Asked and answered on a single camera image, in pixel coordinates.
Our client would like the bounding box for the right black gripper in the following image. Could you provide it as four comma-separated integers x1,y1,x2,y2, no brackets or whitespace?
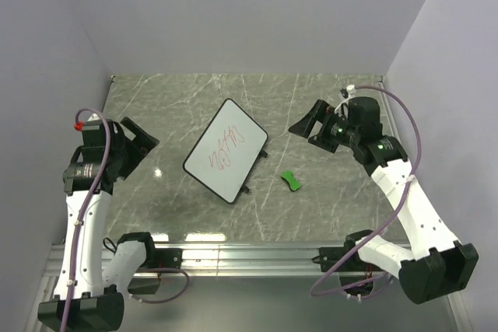
288,100,359,154

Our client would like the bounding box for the green whiteboard eraser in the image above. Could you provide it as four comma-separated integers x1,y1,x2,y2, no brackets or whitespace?
281,170,302,192

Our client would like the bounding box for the white board black frame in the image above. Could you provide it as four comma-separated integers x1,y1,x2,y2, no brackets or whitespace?
182,98,268,204

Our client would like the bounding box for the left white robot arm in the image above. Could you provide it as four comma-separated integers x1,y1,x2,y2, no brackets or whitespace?
37,117,159,331

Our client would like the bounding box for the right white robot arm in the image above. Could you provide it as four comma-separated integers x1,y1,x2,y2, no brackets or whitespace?
289,97,479,305

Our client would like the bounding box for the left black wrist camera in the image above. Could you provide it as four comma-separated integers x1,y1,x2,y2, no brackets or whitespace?
82,120,107,148

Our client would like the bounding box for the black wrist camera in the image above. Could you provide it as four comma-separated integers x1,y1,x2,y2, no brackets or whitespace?
347,96,382,131
82,120,107,148

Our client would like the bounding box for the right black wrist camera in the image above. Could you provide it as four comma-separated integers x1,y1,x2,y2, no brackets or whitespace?
347,96,382,131

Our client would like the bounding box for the aluminium right side rail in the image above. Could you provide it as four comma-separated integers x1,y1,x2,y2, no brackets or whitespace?
375,75,402,142

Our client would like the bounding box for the aluminium rail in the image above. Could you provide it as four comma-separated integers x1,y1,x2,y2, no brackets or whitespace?
375,75,402,142
42,243,413,278

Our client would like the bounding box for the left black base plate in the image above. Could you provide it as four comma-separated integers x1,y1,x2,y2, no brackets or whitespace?
145,247,183,269

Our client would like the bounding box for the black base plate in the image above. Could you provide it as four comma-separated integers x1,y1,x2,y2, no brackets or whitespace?
311,246,366,273
145,247,183,269

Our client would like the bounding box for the aluminium front rail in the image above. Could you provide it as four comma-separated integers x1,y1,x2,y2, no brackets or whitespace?
42,243,413,278

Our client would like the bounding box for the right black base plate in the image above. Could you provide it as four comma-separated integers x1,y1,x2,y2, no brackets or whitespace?
311,246,366,273

